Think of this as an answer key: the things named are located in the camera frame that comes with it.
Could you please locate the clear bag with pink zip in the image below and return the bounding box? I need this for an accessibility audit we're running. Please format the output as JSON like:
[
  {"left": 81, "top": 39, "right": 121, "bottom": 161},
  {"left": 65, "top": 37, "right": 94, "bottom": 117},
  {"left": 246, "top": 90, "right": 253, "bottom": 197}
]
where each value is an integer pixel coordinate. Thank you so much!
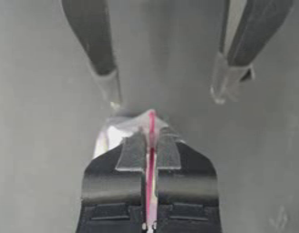
[{"left": 93, "top": 108, "right": 186, "bottom": 233}]

